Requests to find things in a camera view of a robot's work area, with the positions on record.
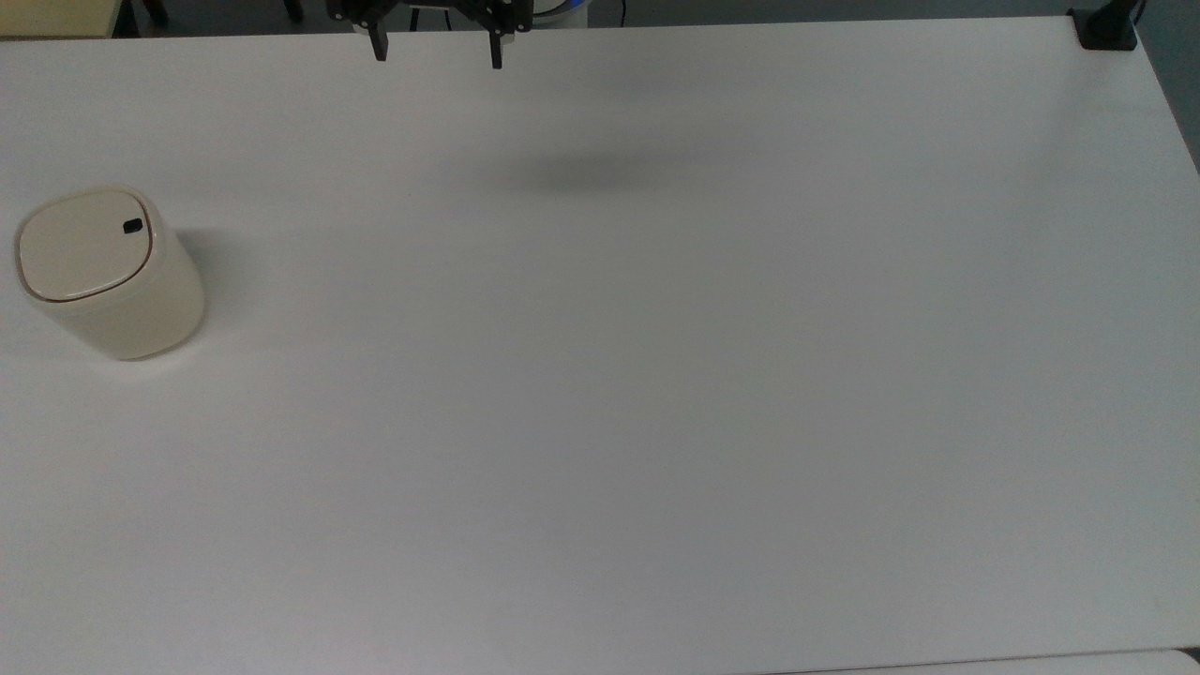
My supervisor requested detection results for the cream trash bin with lid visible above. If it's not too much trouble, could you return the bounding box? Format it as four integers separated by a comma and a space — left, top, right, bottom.
15, 187, 207, 362

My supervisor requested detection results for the wooden furniture top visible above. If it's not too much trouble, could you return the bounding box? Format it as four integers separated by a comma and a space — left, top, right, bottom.
0, 0, 126, 40

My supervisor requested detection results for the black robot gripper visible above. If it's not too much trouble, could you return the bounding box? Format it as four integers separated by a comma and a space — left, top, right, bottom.
325, 0, 534, 70

